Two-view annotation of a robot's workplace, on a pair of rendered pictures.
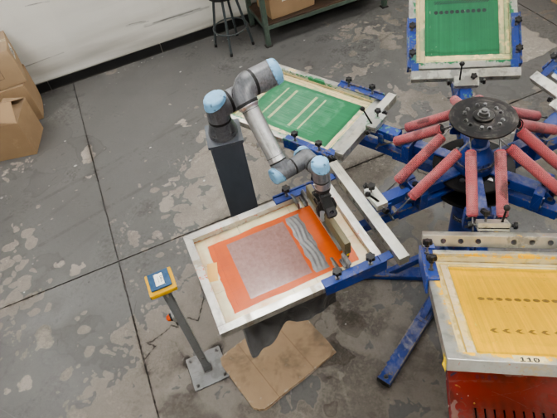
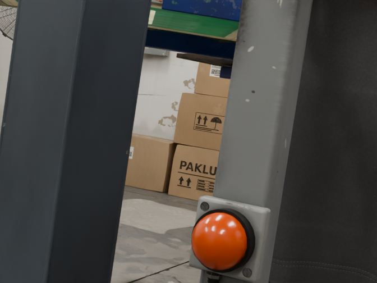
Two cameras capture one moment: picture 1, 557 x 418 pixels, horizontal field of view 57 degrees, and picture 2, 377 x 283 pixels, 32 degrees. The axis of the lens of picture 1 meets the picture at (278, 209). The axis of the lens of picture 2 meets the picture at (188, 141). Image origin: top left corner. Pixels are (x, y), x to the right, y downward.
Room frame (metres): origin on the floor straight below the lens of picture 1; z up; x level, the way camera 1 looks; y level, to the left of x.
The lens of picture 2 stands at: (1.18, 1.01, 0.73)
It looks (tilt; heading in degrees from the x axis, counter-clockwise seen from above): 3 degrees down; 309
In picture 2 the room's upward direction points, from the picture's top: 9 degrees clockwise
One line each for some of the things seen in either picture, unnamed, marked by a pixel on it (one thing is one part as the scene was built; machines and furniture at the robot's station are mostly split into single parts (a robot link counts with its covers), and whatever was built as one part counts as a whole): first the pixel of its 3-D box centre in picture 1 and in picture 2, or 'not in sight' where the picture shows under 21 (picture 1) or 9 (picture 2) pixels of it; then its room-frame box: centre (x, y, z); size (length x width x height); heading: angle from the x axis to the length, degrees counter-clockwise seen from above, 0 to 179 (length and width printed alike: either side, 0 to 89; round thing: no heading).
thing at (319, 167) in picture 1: (320, 169); not in sight; (1.55, -0.21, 1.35); 0.09 x 0.08 x 0.11; 25
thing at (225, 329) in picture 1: (279, 250); not in sight; (1.47, 0.03, 0.97); 0.79 x 0.58 x 0.04; 104
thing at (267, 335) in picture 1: (293, 315); not in sight; (1.25, 0.03, 0.74); 0.46 x 0.04 x 0.42; 104
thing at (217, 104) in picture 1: (217, 106); not in sight; (2.12, 0.19, 1.37); 0.13 x 0.12 x 0.14; 115
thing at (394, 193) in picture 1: (385, 200); not in sight; (1.61, -0.51, 1.02); 0.17 x 0.06 x 0.05; 104
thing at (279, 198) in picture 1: (302, 193); not in sight; (1.80, -0.13, 0.98); 0.30 x 0.05 x 0.07; 104
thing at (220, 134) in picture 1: (221, 125); not in sight; (2.12, 0.20, 1.25); 0.15 x 0.15 x 0.10
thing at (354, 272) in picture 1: (354, 274); not in sight; (1.26, -0.27, 0.98); 0.30 x 0.05 x 0.07; 104
